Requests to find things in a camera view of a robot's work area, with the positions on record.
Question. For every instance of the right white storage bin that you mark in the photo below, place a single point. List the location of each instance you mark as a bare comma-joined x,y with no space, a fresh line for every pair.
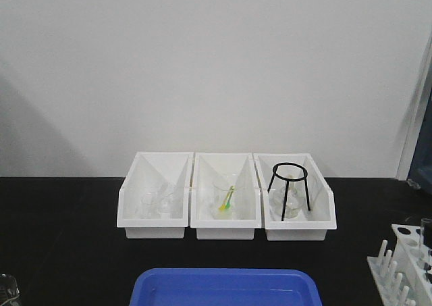
308,225

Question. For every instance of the blue plastic tray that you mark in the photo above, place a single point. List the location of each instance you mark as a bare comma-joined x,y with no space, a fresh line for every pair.
224,286

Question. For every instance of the yellow green plastic spoons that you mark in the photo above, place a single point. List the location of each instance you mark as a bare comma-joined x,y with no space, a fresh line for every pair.
227,201

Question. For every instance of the white storage bin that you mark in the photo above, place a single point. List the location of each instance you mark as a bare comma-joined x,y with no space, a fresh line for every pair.
153,169
208,166
308,225

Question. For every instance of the white test tube rack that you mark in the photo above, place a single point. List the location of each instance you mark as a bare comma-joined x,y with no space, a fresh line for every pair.
397,274

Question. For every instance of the left white storage bin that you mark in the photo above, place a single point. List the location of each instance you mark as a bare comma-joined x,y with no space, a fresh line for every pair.
153,169

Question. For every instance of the clear glass test tube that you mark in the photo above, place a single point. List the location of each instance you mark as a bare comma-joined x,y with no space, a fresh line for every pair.
425,244

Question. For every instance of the black wire tripod stand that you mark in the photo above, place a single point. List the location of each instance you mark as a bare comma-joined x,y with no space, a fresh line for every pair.
303,177

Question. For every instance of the glass beaker in middle bin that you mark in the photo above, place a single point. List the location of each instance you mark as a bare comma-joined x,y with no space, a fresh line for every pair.
220,187

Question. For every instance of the glass flask in right bin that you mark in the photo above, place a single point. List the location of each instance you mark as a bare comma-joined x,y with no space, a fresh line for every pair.
286,199

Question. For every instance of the blue-grey pegboard drying rack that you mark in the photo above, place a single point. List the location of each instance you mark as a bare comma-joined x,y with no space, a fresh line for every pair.
419,176

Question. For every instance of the middle white storage bin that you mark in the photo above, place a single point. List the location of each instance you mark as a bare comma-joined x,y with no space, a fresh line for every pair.
208,166

